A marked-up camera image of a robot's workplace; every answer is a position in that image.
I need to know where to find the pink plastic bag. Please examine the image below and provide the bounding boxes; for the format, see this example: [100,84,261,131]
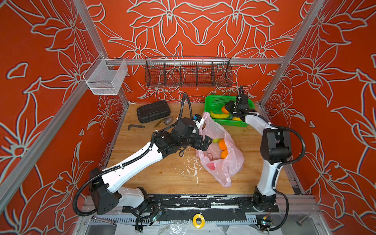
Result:
[196,112,245,188]

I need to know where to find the small orange fruit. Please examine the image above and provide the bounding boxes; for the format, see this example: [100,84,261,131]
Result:
[218,139,227,151]

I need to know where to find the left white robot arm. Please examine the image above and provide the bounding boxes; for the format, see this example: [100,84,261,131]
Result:
[72,112,212,216]

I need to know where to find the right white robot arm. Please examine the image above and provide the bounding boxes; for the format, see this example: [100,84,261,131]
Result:
[224,86,306,232]

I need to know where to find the metal drill chuck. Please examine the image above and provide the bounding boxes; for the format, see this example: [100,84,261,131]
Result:
[154,116,173,128]

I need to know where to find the yellow banana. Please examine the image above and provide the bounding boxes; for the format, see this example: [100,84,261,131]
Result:
[210,111,231,119]

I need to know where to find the green plastic basket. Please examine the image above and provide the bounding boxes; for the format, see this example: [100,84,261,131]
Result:
[204,95,248,127]

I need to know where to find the black tool case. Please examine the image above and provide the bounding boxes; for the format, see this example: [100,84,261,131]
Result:
[137,100,171,123]

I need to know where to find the black hex key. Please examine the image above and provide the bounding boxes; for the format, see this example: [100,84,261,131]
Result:
[127,124,145,131]

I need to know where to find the yellow tape roll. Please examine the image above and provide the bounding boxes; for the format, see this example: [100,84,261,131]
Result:
[193,213,205,229]

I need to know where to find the clear plastic bin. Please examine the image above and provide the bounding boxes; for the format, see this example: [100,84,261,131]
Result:
[83,54,128,95]

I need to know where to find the metal wrench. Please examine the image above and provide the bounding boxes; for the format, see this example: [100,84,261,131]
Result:
[91,216,117,226]

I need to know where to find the black wire basket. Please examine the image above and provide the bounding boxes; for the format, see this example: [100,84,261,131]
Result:
[145,56,233,88]

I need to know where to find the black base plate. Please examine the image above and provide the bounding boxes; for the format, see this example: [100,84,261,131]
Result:
[123,193,280,213]

